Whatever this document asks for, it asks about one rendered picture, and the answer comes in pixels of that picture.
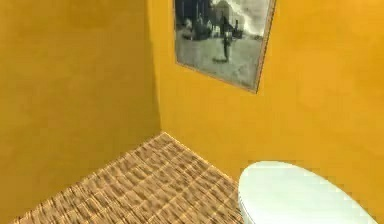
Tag white toilet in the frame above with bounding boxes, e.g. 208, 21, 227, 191
237, 160, 379, 224

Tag framed grey street picture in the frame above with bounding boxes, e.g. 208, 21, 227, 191
172, 0, 278, 95

